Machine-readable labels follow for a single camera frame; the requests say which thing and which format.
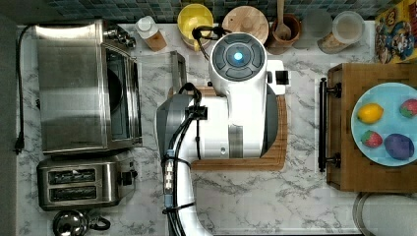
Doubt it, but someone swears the glass oven door with handle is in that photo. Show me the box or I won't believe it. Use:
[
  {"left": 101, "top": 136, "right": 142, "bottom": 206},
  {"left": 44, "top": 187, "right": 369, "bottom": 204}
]
[{"left": 137, "top": 51, "right": 187, "bottom": 97}]

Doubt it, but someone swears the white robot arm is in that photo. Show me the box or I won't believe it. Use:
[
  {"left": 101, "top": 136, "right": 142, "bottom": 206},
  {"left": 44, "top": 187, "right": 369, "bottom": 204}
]
[{"left": 154, "top": 32, "right": 286, "bottom": 236}]

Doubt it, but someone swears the stainless steel toaster oven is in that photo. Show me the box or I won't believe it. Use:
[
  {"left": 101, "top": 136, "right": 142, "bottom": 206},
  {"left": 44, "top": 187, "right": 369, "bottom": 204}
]
[{"left": 35, "top": 19, "right": 142, "bottom": 155}]

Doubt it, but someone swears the wooden cutting board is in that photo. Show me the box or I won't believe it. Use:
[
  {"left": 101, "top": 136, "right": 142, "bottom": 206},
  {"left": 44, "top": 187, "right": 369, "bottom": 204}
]
[{"left": 167, "top": 86, "right": 289, "bottom": 172}]

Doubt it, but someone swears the yellow mug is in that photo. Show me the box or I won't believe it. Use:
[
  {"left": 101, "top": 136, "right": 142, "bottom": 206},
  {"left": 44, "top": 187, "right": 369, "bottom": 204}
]
[{"left": 177, "top": 4, "right": 213, "bottom": 51}]

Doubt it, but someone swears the round wooden lid container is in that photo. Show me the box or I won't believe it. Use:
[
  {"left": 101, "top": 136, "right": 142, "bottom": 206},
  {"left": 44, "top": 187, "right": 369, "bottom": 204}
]
[{"left": 221, "top": 6, "right": 269, "bottom": 43}]

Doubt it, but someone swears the white lidded spice jar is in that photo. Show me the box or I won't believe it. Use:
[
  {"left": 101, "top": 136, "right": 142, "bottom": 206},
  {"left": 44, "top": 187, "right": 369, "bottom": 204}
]
[{"left": 135, "top": 16, "right": 167, "bottom": 51}]

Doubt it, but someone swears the brown cup with wooden spoon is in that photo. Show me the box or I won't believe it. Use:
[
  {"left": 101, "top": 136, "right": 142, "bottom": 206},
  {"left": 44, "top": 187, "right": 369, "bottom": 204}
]
[{"left": 266, "top": 0, "right": 301, "bottom": 55}]

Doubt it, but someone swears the clear glass jar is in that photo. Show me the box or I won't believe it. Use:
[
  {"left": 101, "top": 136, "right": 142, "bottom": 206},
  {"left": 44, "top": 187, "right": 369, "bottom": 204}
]
[{"left": 293, "top": 9, "right": 332, "bottom": 49}]

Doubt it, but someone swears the stainless steel two-slot toaster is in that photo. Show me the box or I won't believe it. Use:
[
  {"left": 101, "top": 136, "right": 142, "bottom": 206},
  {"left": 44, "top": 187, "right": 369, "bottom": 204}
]
[{"left": 36, "top": 155, "right": 138, "bottom": 210}]

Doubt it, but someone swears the yellow lemon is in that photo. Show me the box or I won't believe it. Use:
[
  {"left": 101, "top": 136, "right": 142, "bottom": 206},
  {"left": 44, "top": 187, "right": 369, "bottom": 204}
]
[{"left": 357, "top": 103, "right": 384, "bottom": 124}]

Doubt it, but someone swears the red strawberry lower left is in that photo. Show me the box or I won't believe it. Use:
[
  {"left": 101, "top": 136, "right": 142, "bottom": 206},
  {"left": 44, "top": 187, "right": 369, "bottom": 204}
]
[{"left": 361, "top": 130, "right": 383, "bottom": 148}]

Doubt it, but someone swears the red strawberry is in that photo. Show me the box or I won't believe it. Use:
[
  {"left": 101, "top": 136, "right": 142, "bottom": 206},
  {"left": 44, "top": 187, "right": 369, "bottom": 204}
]
[
  {"left": 361, "top": 130, "right": 383, "bottom": 148},
  {"left": 399, "top": 98, "right": 417, "bottom": 118}
]

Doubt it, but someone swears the white lidded clear canister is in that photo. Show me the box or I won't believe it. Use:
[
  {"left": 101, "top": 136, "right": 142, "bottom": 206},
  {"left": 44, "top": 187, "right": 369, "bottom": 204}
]
[{"left": 318, "top": 11, "right": 365, "bottom": 54}]

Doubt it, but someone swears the shiny metal kettle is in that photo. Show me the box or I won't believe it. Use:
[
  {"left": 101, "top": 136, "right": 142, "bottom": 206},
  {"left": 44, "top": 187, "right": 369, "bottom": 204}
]
[{"left": 52, "top": 209, "right": 111, "bottom": 236}]

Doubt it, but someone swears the light blue plate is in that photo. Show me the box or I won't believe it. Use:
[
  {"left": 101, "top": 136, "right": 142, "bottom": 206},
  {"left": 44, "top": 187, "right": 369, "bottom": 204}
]
[{"left": 350, "top": 83, "right": 417, "bottom": 167}]

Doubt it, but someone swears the metal sink rim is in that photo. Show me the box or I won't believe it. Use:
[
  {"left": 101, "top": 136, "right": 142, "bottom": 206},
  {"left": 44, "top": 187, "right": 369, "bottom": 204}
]
[{"left": 352, "top": 193, "right": 417, "bottom": 236}]

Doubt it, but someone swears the purple plum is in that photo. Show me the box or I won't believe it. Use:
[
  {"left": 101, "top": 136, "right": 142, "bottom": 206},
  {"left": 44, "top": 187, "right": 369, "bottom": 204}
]
[{"left": 385, "top": 134, "right": 415, "bottom": 160}]

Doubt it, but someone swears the red strawberry upper right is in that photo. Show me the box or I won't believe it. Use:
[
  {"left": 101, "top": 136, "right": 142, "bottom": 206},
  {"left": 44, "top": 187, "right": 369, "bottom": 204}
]
[{"left": 399, "top": 98, "right": 417, "bottom": 118}]

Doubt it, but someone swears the colourful cereal box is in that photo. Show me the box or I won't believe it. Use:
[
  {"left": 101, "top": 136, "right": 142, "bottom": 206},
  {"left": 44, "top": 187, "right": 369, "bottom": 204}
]
[{"left": 375, "top": 0, "right": 417, "bottom": 64}]

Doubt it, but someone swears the wooden tray with black handle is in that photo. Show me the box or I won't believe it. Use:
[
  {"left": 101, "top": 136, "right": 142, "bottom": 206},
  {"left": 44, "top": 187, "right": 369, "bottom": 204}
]
[{"left": 319, "top": 63, "right": 416, "bottom": 193}]

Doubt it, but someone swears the black power cord with plug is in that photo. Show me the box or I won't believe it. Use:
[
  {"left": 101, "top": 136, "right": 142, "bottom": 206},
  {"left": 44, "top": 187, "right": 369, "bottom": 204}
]
[{"left": 13, "top": 25, "right": 37, "bottom": 155}]

